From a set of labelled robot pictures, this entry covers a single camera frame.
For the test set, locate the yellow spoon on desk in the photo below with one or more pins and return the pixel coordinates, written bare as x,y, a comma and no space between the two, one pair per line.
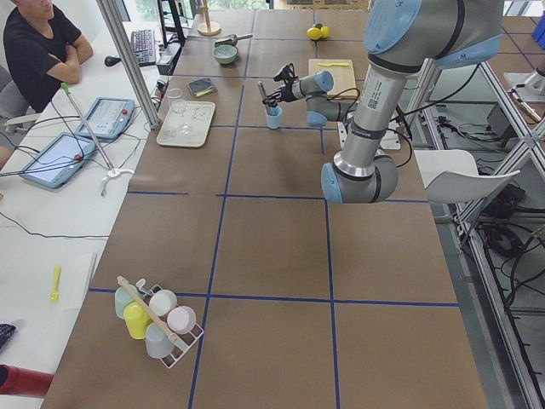
54,294

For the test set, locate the white wire cup rack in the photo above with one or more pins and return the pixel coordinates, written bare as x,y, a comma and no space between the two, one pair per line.
182,342

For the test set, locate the wooden cup tree stand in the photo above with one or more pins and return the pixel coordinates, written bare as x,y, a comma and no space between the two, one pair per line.
208,28

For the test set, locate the teach pendant tablet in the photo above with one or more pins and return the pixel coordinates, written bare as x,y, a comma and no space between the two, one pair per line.
109,117
59,161

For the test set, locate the near teach pendant tablet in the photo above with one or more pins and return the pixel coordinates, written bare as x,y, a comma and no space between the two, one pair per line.
59,161

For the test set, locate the cream bear tray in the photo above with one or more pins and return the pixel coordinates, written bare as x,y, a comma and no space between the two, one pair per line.
199,116

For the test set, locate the yellow lemon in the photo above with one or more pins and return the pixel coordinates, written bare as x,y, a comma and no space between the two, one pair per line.
314,33
325,32

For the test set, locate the grey folded cloth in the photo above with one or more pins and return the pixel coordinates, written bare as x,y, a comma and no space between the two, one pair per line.
201,87

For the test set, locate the black computer mouse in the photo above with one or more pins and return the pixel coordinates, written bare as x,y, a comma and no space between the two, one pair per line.
111,60

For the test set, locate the grey cup in rack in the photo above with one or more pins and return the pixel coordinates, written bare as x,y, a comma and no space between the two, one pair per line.
158,345

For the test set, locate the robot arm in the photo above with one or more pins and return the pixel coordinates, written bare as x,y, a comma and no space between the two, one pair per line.
399,36

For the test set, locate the seated person black shirt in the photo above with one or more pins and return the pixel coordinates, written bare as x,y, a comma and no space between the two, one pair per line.
44,49

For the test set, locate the yellow plastic knife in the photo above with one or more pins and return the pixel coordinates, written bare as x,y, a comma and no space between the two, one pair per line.
332,64

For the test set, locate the pink cup in rack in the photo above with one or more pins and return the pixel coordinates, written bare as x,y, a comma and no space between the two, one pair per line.
182,319

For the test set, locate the yellow lemon right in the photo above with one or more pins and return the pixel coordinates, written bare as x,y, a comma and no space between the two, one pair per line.
325,32

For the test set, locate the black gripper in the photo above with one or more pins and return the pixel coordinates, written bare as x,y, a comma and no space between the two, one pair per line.
285,92

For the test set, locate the metal ice scoop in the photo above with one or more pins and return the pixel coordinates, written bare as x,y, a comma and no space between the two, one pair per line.
232,39

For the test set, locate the green bowl of ice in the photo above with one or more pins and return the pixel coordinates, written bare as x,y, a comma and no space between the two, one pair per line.
225,54

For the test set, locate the yellow lemon left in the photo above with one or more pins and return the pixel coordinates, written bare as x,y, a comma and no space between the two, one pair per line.
314,33

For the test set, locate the white cup in rack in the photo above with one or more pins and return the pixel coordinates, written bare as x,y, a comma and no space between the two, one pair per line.
162,302

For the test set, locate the clear wine glass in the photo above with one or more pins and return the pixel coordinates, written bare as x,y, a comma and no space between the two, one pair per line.
178,106

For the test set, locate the yellow cup in rack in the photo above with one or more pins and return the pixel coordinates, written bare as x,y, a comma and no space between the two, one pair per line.
136,320

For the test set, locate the wooden cutting board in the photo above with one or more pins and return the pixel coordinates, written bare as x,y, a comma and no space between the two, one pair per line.
343,77

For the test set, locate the far teach pendant tablet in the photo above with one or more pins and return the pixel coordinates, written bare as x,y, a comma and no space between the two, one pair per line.
109,117

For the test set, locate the mint green cup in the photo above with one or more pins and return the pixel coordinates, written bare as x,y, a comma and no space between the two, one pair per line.
121,300

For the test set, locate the black keyboard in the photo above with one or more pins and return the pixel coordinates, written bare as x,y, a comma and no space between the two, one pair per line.
144,47

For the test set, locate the blue plastic cup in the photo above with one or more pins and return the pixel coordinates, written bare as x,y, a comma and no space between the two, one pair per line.
274,117

